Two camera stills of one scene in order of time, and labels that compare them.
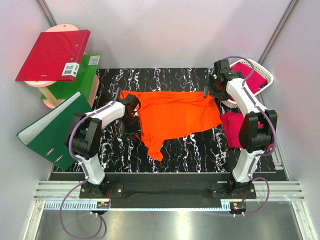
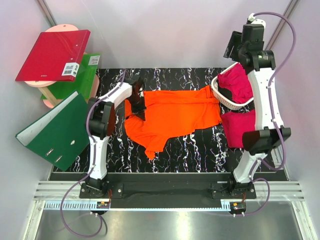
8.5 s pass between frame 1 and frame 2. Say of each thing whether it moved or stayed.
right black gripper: moved
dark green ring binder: stayed
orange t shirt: stayed
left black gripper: moved
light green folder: stayed
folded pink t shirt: stayed
